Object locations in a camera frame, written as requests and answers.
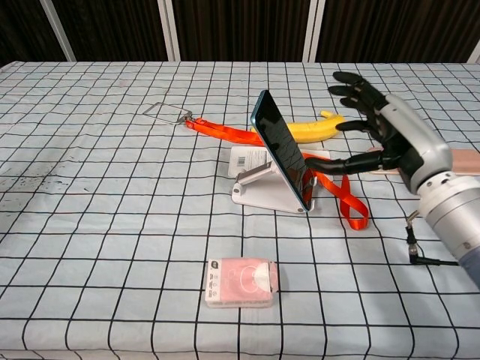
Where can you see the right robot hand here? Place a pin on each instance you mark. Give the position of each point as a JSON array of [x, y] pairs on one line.
[[416, 142]]

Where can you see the dark smartphone with blue edge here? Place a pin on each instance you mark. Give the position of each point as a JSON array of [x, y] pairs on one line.
[[281, 142]]

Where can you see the white folding phone stand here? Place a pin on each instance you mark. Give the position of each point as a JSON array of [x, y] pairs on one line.
[[262, 195]]

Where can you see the pink oblong case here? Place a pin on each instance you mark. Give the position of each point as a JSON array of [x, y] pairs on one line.
[[465, 159]]

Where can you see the yellow banana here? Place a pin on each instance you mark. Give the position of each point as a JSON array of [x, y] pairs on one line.
[[315, 129]]

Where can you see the white barcode packaging card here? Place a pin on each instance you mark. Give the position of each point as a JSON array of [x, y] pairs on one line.
[[243, 157]]

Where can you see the pink tissue pack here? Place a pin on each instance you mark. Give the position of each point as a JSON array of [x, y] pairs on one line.
[[236, 281]]

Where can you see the clear badge holder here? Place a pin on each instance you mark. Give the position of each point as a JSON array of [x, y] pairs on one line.
[[150, 111]]

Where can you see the checked white tablecloth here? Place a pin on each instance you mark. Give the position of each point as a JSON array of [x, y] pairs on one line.
[[112, 225]]

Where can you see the white partition post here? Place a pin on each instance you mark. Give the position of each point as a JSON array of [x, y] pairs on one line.
[[168, 30], [314, 30], [475, 56], [60, 33]]

